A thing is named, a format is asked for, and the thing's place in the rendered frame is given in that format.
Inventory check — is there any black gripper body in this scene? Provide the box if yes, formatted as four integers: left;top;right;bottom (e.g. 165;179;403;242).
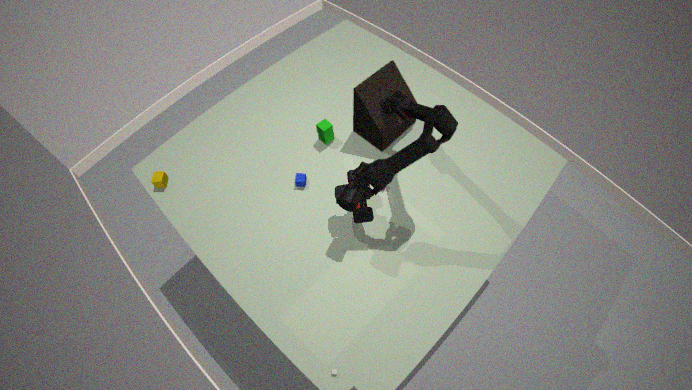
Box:
347;170;374;223

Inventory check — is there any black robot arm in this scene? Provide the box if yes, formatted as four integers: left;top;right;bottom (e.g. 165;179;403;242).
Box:
335;90;458;212

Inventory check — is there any yellow cube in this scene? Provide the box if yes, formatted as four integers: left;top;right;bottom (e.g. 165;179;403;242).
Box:
151;171;168;188

